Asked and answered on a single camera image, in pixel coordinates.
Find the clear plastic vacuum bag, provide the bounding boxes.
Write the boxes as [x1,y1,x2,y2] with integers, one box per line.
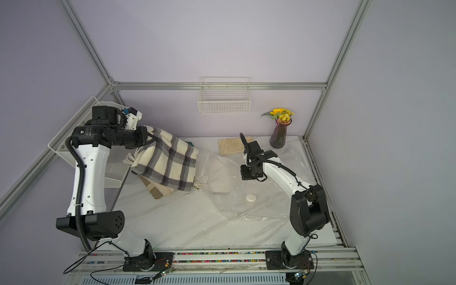
[204,137,318,223]

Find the cream plaid fringed scarf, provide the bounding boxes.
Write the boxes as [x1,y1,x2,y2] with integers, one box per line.
[123,126,202,192]

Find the beige brown striped scarf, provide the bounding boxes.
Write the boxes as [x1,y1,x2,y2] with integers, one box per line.
[140,176,163,200]

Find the cream knitted scarf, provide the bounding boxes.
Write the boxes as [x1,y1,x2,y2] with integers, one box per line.
[148,179,175,197]

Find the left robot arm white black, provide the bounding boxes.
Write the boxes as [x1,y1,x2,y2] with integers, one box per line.
[56,106,149,258]

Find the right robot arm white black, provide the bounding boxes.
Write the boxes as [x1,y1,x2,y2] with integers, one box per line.
[240,134,330,259]

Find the white vacuum bag valve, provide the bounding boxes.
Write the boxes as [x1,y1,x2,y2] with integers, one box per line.
[245,193,257,203]

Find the beige leather gloves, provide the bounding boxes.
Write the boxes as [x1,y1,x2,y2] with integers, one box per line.
[218,137,245,155]

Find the white mesh two-tier shelf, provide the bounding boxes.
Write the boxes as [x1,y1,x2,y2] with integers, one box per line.
[48,97,134,188]

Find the purple glass vase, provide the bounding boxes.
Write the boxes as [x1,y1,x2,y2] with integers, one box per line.
[270,119,292,148]

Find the yellow flower bouquet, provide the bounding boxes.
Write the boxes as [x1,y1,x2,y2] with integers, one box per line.
[261,108,295,125]

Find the white wire wall basket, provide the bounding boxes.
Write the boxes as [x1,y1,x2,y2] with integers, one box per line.
[198,77,251,115]

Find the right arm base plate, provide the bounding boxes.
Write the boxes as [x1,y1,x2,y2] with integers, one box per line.
[265,250,314,270]

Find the aluminium mounting rail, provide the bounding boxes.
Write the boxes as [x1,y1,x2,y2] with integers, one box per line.
[64,247,365,275]

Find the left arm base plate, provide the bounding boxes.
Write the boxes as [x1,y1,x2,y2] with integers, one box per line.
[122,252,175,272]

